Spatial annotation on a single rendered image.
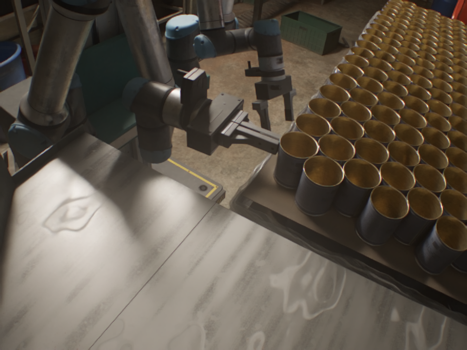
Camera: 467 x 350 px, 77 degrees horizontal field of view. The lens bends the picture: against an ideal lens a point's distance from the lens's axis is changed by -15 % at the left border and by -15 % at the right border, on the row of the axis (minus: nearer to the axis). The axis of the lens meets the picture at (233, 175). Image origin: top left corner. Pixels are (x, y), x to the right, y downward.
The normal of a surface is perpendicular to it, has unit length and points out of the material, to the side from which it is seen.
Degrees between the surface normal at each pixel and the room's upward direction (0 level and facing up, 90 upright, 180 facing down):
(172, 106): 48
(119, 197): 0
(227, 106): 2
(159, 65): 80
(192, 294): 0
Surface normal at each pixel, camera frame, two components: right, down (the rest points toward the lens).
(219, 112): 0.07, -0.69
